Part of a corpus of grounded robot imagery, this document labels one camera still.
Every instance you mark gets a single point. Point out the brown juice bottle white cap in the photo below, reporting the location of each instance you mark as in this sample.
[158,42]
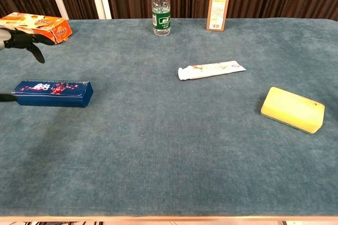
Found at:
[217,11]

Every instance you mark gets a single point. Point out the white floral toothpaste tube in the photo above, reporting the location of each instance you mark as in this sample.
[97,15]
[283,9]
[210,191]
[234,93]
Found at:
[211,70]

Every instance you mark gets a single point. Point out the clear water bottle green label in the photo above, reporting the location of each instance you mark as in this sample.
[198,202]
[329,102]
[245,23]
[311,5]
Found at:
[161,19]

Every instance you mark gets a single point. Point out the blue table cloth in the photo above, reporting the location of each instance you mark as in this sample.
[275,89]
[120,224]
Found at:
[158,156]

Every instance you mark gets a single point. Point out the orange biscuit box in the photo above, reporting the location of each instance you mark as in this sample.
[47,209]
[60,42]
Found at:
[52,28]

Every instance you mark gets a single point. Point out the blue rectangular box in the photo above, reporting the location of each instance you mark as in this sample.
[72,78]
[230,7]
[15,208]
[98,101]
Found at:
[52,95]

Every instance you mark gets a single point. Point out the yellow sponge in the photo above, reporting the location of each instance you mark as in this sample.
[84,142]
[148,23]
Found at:
[293,110]

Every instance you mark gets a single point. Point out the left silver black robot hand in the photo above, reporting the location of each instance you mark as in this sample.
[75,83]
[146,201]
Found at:
[18,38]

